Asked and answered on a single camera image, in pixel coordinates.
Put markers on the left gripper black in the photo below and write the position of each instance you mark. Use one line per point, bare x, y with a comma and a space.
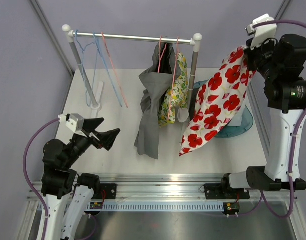
106, 138

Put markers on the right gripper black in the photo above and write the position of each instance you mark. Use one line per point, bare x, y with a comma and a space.
268, 44

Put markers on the red poppy white skirt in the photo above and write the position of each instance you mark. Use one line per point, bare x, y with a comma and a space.
218, 101

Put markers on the pink wire hanger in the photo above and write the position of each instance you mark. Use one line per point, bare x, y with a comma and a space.
161, 53
173, 78
114, 70

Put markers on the plain grey skirt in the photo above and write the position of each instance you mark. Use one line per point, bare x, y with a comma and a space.
156, 84

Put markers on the dark grey dotted skirt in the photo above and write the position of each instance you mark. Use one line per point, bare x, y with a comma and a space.
193, 98

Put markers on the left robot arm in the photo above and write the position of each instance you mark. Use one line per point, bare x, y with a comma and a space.
65, 193

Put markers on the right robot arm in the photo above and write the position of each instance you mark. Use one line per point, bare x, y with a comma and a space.
280, 63

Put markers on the lemon print skirt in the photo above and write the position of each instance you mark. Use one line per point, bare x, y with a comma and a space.
174, 104

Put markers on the clothes rack silver white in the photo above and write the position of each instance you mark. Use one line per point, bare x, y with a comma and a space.
194, 42

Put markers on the blue plastic basket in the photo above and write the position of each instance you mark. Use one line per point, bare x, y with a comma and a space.
230, 132

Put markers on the right frame post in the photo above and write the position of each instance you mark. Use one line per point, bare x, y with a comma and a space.
281, 11

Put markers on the frame post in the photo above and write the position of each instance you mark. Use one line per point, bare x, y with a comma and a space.
281, 11
51, 35

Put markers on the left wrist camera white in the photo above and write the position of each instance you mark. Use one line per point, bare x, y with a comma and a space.
73, 122

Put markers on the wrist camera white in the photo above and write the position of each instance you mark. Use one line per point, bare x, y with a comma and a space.
261, 28
73, 122

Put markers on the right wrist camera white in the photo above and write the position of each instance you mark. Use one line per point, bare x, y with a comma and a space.
261, 28

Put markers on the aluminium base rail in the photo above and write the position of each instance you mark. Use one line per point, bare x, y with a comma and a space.
159, 187

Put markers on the white slotted cable duct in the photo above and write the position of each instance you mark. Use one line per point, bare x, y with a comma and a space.
112, 206

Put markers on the left frame post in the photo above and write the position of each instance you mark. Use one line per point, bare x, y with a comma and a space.
51, 35

